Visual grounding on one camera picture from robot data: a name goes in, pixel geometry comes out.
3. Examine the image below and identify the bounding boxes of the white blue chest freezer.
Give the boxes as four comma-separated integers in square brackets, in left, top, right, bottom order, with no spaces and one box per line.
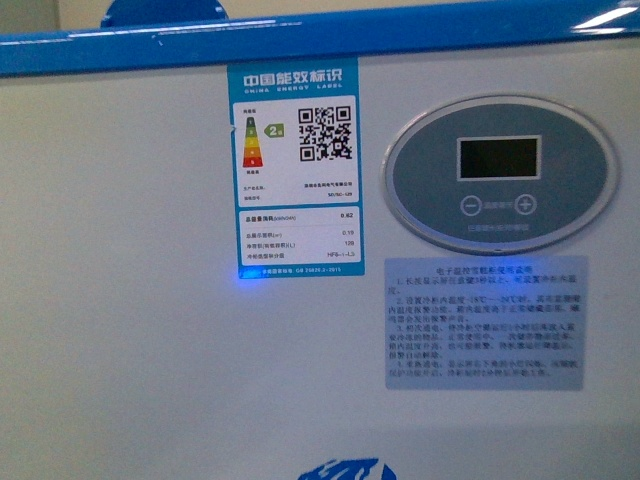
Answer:
[1,1,639,479]

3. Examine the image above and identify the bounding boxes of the grey instruction sticker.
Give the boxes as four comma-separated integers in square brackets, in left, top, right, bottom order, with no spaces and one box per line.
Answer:
[384,256,589,391]

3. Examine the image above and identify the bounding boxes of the blue energy label sticker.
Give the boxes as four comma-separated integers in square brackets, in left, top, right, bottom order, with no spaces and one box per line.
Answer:
[227,58,365,279]

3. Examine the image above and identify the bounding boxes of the oval grey control panel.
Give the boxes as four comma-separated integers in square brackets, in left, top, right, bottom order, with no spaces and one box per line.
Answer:
[382,95,619,255]

